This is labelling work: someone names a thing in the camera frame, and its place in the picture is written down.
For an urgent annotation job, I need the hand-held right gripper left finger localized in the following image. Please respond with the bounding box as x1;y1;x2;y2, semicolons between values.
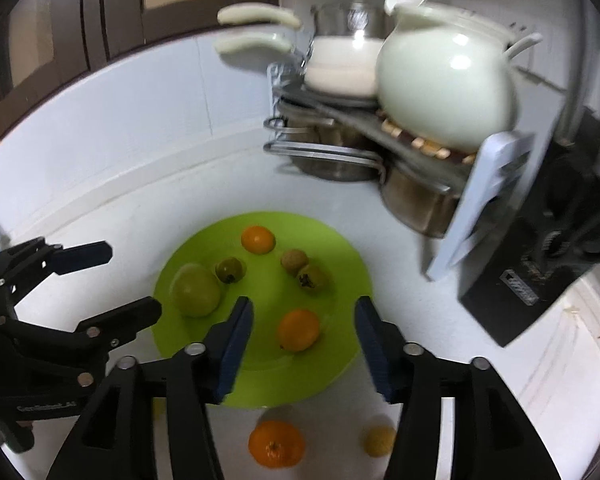
45;296;255;480

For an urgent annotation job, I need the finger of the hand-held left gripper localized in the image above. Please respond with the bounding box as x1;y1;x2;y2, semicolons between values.
0;237;113;307
0;296;162;356

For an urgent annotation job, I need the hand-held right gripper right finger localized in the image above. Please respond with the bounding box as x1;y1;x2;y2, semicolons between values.
355;296;563;480

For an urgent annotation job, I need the green plate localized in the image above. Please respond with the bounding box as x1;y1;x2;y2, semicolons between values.
152;212;372;406

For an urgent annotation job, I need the green apple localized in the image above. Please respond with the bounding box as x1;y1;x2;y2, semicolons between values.
169;263;222;318

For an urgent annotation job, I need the green persimmon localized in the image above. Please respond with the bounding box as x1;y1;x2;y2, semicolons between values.
215;256;246;284
296;264;332;293

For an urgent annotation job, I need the small brown round fruit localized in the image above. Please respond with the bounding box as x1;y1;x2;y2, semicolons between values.
280;249;310;276
362;425;397;458

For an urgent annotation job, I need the orange mandarin with green stem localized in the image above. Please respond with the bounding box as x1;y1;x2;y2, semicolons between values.
248;420;306;470

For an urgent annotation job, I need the steel stock pot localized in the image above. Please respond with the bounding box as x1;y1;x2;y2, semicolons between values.
380;157;463;238

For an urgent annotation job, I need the grey kitchen shelf rack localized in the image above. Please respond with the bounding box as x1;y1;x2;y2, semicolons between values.
267;62;536;281

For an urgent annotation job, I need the black knife block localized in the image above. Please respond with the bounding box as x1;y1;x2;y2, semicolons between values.
460;105;600;348

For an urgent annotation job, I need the wooden bead trivet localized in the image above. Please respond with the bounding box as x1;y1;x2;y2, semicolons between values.
378;115;477;166

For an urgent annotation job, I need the cream saucepan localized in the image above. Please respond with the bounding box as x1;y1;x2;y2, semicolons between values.
216;3;381;71
215;31;379;99

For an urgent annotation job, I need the white ceramic pot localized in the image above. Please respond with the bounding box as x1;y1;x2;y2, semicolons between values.
375;2;543;153

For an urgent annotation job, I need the steel pot with glass lid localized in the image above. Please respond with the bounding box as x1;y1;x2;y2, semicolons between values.
312;0;396;41

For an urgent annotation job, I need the steel pot with long handle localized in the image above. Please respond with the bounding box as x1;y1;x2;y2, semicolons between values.
264;105;381;183

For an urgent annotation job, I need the dark wooden wall cabinet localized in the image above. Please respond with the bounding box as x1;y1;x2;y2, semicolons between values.
0;0;281;146

